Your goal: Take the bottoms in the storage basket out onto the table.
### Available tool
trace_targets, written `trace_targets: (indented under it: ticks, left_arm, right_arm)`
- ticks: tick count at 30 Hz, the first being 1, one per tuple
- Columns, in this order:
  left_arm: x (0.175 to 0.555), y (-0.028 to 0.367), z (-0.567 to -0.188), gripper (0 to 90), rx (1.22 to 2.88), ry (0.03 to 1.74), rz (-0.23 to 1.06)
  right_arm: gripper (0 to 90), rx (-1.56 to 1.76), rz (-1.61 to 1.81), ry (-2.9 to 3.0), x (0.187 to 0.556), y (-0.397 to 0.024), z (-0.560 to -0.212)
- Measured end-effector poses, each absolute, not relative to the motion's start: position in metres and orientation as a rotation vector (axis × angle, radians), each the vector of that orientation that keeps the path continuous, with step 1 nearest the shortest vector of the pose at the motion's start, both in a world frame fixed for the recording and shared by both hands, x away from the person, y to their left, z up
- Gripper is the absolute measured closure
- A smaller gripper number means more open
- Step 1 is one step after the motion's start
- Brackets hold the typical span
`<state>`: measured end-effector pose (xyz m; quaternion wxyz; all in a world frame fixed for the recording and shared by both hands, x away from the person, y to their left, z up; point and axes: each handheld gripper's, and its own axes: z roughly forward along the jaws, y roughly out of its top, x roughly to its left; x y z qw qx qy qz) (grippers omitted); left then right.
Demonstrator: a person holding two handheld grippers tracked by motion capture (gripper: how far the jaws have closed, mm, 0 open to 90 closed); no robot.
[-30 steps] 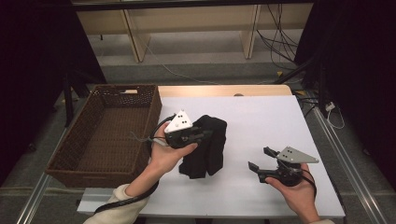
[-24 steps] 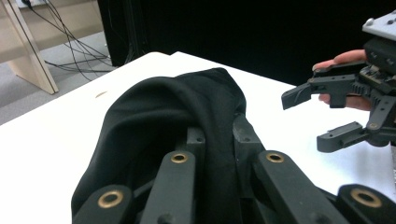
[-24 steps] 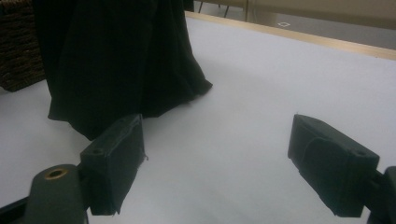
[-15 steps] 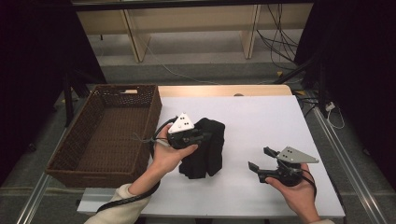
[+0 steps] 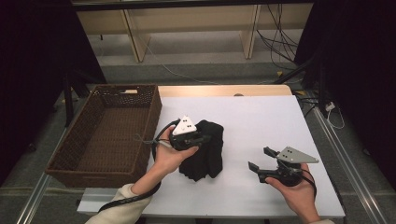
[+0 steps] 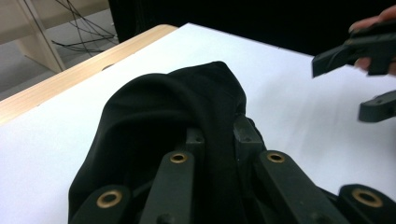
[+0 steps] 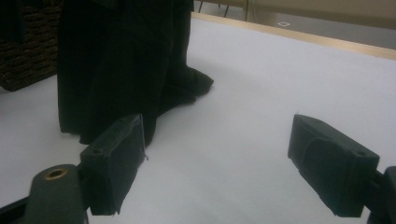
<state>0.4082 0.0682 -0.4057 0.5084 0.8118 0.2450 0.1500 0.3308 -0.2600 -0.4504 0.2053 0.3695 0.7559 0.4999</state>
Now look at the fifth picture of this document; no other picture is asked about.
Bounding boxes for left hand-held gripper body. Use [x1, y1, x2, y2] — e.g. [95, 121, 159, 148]
[169, 115, 213, 152]

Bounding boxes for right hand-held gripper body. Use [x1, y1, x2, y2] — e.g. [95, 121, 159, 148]
[258, 146, 319, 188]

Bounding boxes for black pants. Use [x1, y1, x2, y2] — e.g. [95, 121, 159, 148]
[178, 119, 225, 183]

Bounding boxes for brown wicker basket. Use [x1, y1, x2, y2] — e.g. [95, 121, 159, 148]
[45, 83, 163, 189]

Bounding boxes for person's left hand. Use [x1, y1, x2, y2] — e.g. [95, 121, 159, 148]
[153, 125, 200, 176]

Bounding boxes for person's right hand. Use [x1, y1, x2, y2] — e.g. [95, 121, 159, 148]
[264, 162, 321, 220]

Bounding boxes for white table mat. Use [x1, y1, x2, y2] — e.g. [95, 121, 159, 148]
[77, 95, 346, 218]

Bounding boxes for black stand leg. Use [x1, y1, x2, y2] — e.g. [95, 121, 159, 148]
[274, 55, 316, 85]

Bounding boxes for black curtain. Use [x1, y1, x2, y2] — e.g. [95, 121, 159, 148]
[0, 0, 106, 188]
[293, 0, 396, 190]

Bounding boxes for black tripod stand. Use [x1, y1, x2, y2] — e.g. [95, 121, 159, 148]
[62, 69, 92, 127]

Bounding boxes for metal floor rail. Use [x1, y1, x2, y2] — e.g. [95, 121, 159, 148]
[312, 105, 389, 224]
[15, 172, 52, 224]

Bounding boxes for black floor cables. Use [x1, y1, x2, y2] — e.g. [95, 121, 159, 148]
[295, 92, 325, 118]

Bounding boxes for white adapter cable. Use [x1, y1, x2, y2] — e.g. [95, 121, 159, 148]
[326, 108, 346, 130]

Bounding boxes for thin white floor cable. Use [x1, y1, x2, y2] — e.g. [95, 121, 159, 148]
[139, 34, 219, 86]

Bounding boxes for bundle of black cables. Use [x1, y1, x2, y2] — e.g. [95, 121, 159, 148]
[256, 3, 300, 63]

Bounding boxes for light wooden desk frame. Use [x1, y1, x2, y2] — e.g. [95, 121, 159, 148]
[76, 3, 314, 63]

